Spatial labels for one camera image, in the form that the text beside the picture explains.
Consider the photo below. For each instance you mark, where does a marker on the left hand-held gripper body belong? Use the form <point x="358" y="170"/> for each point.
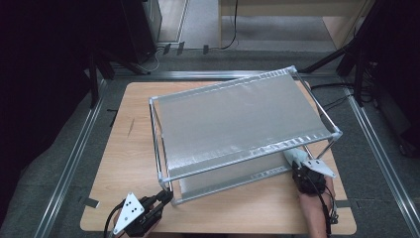
<point x="130" y="213"/>

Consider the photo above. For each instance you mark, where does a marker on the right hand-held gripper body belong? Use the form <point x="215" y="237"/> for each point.
<point x="310" y="181"/>

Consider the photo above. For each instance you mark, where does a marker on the light blue cloth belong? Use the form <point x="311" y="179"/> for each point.
<point x="295" y="155"/>

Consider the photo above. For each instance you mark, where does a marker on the silver metal-frame shelf rack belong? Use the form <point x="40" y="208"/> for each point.
<point x="237" y="115"/>

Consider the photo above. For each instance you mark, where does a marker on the person's left hand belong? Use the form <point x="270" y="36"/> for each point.
<point x="118" y="219"/>

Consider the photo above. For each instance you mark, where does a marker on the person's right hand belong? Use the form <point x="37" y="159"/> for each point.
<point x="313" y="199"/>

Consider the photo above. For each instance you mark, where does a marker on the grey table tape mark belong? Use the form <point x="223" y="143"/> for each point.
<point x="91" y="202"/>
<point x="344" y="203"/>

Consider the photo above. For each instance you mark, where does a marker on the black tripod stand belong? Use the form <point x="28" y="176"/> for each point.
<point x="94" y="82"/>
<point x="325" y="59"/>

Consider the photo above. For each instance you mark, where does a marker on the black floor tape piece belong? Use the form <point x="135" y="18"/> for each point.
<point x="167" y="49"/>
<point x="180" y="48"/>
<point x="205" y="49"/>

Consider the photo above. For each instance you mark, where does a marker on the black curtain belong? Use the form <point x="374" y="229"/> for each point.
<point x="39" y="82"/>

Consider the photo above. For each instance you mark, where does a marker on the black computer tower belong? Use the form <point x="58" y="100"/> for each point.
<point x="142" y="29"/>

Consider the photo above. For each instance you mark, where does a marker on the beige wooden desk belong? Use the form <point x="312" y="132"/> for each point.
<point x="280" y="10"/>

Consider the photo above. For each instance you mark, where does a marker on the aluminium floor rail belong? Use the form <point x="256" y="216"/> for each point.
<point x="71" y="162"/>
<point x="371" y="142"/>

